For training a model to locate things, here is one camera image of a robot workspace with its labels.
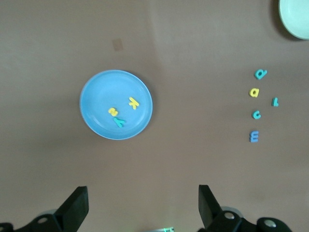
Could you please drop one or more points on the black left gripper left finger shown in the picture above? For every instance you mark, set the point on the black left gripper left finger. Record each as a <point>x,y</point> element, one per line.
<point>72,212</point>

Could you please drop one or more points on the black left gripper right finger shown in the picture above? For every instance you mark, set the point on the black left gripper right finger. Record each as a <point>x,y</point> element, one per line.
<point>210,212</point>

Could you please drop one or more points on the teal foam letter y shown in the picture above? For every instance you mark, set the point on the teal foam letter y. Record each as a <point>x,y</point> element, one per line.
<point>120,122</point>

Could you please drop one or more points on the yellow foam letter s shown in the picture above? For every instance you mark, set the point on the yellow foam letter s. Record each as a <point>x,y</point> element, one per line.
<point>113,111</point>

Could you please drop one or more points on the yellow foam letter k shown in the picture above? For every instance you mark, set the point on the yellow foam letter k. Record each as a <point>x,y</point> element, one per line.
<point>133,103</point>

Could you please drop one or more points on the blue foam letter m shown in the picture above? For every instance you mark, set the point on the blue foam letter m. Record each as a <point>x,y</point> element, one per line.
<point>254,136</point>

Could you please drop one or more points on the teal foam letter c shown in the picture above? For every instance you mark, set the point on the teal foam letter c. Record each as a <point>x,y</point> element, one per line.
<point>254,115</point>

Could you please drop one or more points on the blue round plate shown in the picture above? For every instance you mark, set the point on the blue round plate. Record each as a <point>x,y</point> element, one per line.
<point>106,91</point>

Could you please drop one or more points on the yellow foam letter a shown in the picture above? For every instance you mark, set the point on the yellow foam letter a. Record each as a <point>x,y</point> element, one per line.
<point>251,92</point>

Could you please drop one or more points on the teal foam letter r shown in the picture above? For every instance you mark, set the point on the teal foam letter r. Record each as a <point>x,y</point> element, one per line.
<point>275,102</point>

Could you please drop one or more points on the teal foam letter p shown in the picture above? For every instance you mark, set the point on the teal foam letter p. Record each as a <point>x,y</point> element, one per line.
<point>259,75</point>

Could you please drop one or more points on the brown tape patch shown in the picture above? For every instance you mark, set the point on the brown tape patch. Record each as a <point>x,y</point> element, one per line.
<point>117,44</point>

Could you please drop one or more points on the brown table cover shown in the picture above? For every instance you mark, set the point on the brown table cover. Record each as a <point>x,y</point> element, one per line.
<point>193,36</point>

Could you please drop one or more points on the pale green round plate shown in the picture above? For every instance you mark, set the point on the pale green round plate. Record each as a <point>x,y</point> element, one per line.
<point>297,17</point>

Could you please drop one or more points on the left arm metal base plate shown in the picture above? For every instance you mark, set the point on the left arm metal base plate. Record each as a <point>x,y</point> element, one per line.
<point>164,229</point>

